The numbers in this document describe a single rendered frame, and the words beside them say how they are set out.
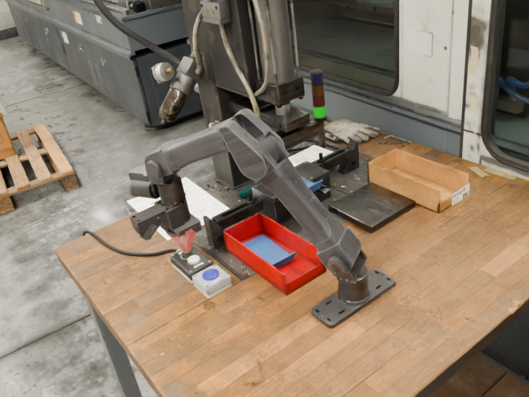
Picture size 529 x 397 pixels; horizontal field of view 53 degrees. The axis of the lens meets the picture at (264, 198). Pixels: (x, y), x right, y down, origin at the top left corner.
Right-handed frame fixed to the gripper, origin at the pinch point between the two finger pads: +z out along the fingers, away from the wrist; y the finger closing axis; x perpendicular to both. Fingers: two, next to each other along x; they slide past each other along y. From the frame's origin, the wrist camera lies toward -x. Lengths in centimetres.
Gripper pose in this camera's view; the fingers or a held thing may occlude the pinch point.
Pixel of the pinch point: (186, 249)
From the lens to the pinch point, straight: 133.4
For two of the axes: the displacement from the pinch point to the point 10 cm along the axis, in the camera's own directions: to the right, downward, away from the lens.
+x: 7.9, -4.0, 4.6
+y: 6.0, 3.4, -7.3
